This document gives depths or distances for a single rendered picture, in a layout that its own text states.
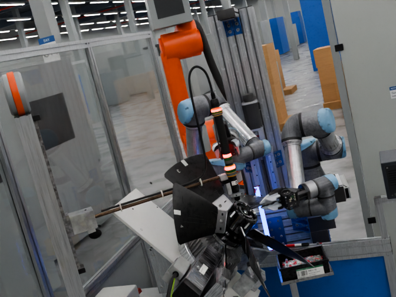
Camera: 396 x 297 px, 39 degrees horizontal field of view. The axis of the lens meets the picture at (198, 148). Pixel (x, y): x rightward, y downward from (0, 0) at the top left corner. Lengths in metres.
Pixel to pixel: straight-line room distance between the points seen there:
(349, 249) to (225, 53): 1.23
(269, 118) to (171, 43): 3.23
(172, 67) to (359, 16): 2.88
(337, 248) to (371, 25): 1.74
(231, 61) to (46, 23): 6.12
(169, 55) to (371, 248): 4.05
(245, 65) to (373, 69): 1.13
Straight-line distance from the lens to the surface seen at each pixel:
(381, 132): 3.99
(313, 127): 2.57
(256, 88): 3.10
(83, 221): 2.13
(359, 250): 2.68
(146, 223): 2.26
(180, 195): 2.01
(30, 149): 2.06
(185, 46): 6.21
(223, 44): 3.10
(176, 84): 6.29
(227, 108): 2.76
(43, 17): 9.01
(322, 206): 2.50
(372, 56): 3.91
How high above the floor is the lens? 1.90
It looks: 10 degrees down
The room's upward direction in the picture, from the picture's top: 14 degrees counter-clockwise
